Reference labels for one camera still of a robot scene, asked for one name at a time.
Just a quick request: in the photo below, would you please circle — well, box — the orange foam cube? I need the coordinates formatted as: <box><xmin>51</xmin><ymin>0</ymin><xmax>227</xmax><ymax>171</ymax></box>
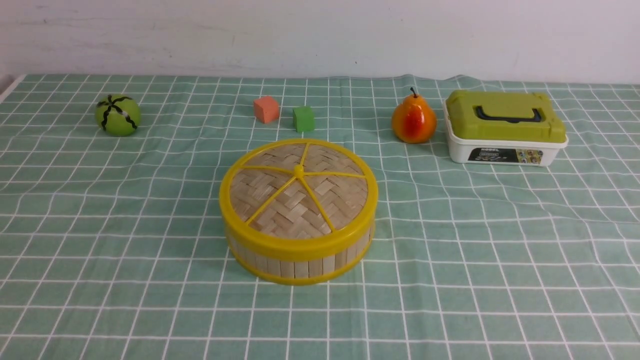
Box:
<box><xmin>253</xmin><ymin>95</ymin><xmax>281</xmax><ymax>125</ymax></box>

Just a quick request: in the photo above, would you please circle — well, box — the yellow bamboo steamer basket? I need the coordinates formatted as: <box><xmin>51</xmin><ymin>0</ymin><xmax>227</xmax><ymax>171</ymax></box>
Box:
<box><xmin>225</xmin><ymin>223</ymin><xmax>377</xmax><ymax>286</ymax></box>

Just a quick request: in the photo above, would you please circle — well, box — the green striped toy melon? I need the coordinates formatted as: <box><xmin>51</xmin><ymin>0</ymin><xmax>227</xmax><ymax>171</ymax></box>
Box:
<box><xmin>94</xmin><ymin>94</ymin><xmax>141</xmax><ymax>137</ymax></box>

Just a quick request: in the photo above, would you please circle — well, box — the white box with green lid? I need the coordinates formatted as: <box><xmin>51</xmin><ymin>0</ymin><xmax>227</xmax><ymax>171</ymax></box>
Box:
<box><xmin>442</xmin><ymin>89</ymin><xmax>569</xmax><ymax>167</ymax></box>

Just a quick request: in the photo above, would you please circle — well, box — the green foam cube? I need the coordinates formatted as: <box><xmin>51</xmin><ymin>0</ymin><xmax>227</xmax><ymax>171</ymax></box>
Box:
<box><xmin>292</xmin><ymin>105</ymin><xmax>316</xmax><ymax>133</ymax></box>

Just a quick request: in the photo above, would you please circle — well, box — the green checkered tablecloth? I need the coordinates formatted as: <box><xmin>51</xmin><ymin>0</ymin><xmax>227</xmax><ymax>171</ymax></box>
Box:
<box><xmin>0</xmin><ymin>74</ymin><xmax>640</xmax><ymax>360</ymax></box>

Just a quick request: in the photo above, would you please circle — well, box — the orange toy pear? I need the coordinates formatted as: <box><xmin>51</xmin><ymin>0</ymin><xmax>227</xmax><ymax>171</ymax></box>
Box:
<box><xmin>391</xmin><ymin>87</ymin><xmax>438</xmax><ymax>144</ymax></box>

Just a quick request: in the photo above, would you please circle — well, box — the yellow bamboo steamer lid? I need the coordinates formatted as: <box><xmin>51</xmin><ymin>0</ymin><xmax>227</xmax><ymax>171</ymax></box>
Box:
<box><xmin>219</xmin><ymin>138</ymin><xmax>378</xmax><ymax>262</ymax></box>

